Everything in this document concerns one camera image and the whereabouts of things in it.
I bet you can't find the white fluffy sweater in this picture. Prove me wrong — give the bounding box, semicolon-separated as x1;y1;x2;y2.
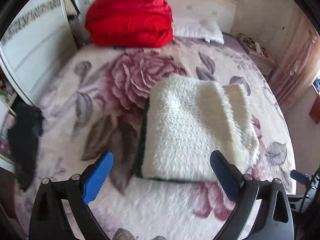
142;74;259;181

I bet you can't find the black garment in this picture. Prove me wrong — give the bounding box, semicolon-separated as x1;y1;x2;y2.
8;102;44;192

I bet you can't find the pink window curtain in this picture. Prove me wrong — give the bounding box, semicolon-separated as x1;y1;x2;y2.
269;5;319;113

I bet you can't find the cluttered bedside table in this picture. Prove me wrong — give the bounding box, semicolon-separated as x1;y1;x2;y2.
236;33;276;77

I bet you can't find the white pillow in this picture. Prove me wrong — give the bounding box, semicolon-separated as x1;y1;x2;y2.
172;15;224;44

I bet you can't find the white wardrobe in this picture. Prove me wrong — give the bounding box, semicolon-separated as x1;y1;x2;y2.
0;0;83;173

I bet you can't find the red folded blanket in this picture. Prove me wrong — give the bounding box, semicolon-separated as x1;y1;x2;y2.
85;0;173;48

